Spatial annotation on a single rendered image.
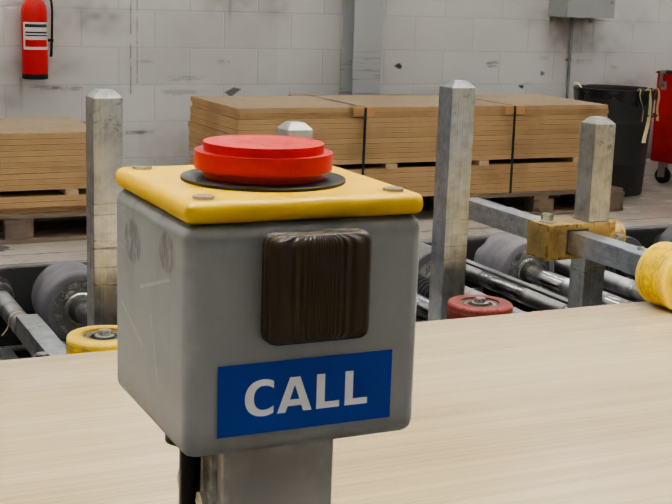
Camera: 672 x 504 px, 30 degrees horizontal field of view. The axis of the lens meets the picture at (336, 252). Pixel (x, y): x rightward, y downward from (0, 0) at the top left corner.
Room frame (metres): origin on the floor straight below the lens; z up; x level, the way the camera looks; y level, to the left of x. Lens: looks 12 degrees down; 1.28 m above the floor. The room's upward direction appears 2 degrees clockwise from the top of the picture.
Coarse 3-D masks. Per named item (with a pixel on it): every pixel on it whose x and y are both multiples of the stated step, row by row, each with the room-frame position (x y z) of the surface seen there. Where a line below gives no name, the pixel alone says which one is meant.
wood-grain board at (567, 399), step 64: (448, 320) 1.43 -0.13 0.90; (512, 320) 1.44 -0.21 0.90; (576, 320) 1.45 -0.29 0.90; (640, 320) 1.46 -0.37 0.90; (0, 384) 1.13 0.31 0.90; (64, 384) 1.14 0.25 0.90; (448, 384) 1.18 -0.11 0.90; (512, 384) 1.19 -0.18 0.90; (576, 384) 1.19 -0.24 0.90; (640, 384) 1.20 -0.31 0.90; (0, 448) 0.97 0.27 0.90; (64, 448) 0.97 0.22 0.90; (128, 448) 0.98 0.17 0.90; (384, 448) 1.00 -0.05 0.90; (448, 448) 1.00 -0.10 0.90; (512, 448) 1.01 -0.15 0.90; (576, 448) 1.01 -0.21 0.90; (640, 448) 1.02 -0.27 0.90
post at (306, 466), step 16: (272, 448) 0.34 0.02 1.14; (288, 448) 0.35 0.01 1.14; (304, 448) 0.35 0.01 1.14; (320, 448) 0.35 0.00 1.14; (192, 464) 0.35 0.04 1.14; (224, 464) 0.34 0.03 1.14; (240, 464) 0.34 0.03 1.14; (256, 464) 0.34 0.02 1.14; (272, 464) 0.34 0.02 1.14; (288, 464) 0.35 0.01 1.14; (304, 464) 0.35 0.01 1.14; (320, 464) 0.35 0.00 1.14; (192, 480) 0.35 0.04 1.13; (224, 480) 0.34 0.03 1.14; (240, 480) 0.34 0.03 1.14; (256, 480) 0.34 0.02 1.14; (272, 480) 0.34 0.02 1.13; (288, 480) 0.35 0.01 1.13; (304, 480) 0.35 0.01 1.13; (320, 480) 0.35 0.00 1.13; (192, 496) 0.35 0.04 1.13; (224, 496) 0.34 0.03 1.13; (240, 496) 0.34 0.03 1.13; (256, 496) 0.34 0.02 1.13; (272, 496) 0.34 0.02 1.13; (288, 496) 0.35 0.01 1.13; (304, 496) 0.35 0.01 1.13; (320, 496) 0.35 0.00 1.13
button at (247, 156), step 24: (216, 144) 0.35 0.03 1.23; (240, 144) 0.35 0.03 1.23; (264, 144) 0.35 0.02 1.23; (288, 144) 0.36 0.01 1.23; (312, 144) 0.36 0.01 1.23; (216, 168) 0.35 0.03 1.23; (240, 168) 0.34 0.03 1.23; (264, 168) 0.34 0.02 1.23; (288, 168) 0.34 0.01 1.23; (312, 168) 0.35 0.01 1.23
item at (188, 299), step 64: (128, 192) 0.37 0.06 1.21; (192, 192) 0.33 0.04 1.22; (256, 192) 0.34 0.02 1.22; (320, 192) 0.34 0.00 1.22; (384, 192) 0.34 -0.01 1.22; (128, 256) 0.36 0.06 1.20; (192, 256) 0.32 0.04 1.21; (256, 256) 0.32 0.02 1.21; (384, 256) 0.34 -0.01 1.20; (128, 320) 0.36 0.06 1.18; (192, 320) 0.32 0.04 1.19; (256, 320) 0.32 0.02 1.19; (384, 320) 0.34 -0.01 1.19; (128, 384) 0.36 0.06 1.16; (192, 384) 0.32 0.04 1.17; (192, 448) 0.32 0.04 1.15; (256, 448) 0.33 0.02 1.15
